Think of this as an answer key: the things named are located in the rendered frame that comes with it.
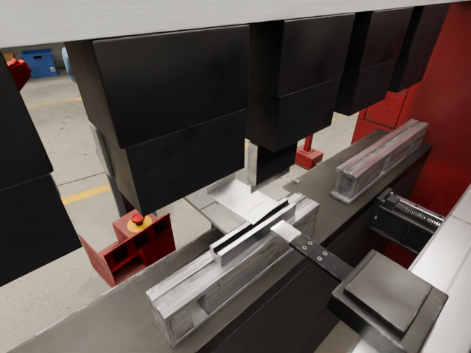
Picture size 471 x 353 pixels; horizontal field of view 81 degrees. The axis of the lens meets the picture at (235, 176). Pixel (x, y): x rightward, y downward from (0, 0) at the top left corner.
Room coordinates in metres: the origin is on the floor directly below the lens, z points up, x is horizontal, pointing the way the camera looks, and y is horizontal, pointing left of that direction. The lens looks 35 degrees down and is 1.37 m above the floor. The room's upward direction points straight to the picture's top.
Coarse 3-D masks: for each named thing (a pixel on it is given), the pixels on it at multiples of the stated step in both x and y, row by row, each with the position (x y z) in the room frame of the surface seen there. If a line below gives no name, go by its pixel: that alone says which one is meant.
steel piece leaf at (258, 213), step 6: (270, 198) 0.45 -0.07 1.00; (264, 204) 0.43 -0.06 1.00; (270, 204) 0.43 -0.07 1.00; (276, 204) 0.43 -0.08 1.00; (252, 210) 0.41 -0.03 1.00; (258, 210) 0.41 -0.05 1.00; (264, 210) 0.41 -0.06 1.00; (270, 210) 0.41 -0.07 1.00; (246, 216) 0.40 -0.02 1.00; (252, 216) 0.40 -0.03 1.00; (258, 216) 0.40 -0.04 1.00; (252, 222) 0.38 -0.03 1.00
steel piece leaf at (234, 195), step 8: (232, 176) 0.52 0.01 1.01; (216, 184) 0.48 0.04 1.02; (224, 184) 0.50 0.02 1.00; (232, 184) 0.50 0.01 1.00; (240, 184) 0.50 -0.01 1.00; (208, 192) 0.47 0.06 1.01; (216, 192) 0.47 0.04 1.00; (224, 192) 0.47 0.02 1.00; (232, 192) 0.47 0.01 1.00; (240, 192) 0.47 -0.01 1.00; (248, 192) 0.47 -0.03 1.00; (256, 192) 0.47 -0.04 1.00; (216, 200) 0.44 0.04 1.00; (224, 200) 0.44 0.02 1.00; (232, 200) 0.44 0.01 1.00; (240, 200) 0.44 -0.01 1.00; (248, 200) 0.44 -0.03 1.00; (256, 200) 0.44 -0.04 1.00; (264, 200) 0.45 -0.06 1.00; (232, 208) 0.42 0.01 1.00; (240, 208) 0.42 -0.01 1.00; (248, 208) 0.42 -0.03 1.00; (240, 216) 0.40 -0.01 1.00
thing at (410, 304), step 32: (288, 224) 0.37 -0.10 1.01; (320, 256) 0.30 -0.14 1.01; (384, 256) 0.27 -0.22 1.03; (352, 288) 0.22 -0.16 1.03; (384, 288) 0.22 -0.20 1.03; (416, 288) 0.22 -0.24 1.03; (352, 320) 0.19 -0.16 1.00; (384, 320) 0.18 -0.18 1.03; (416, 320) 0.18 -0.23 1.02; (384, 352) 0.16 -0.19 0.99; (416, 352) 0.15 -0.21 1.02
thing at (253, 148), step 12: (252, 144) 0.37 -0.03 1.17; (252, 156) 0.37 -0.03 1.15; (264, 156) 0.37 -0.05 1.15; (276, 156) 0.39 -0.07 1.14; (288, 156) 0.41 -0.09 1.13; (252, 168) 0.37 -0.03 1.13; (264, 168) 0.37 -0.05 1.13; (276, 168) 0.39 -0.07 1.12; (288, 168) 0.43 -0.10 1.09; (252, 180) 0.37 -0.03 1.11; (264, 180) 0.37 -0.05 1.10; (252, 192) 0.37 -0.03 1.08
